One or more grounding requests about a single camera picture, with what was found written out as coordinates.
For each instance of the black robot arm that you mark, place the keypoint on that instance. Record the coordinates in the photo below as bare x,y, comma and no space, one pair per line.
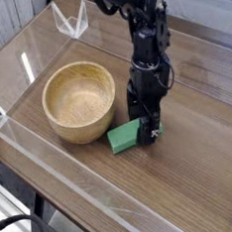
147,21

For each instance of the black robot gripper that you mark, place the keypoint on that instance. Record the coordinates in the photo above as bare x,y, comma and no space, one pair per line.
145,90

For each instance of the green rectangular block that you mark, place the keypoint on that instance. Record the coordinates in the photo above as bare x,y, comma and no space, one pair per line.
124,137

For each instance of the black table leg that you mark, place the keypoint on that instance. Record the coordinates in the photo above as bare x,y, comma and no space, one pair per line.
39,206

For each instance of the light brown wooden bowl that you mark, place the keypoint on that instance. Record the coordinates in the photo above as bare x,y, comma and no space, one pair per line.
79,101

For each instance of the clear acrylic tray wall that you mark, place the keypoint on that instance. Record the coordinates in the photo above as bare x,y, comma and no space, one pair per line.
94,190

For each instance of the clear acrylic corner bracket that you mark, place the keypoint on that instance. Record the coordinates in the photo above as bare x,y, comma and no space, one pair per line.
73,27

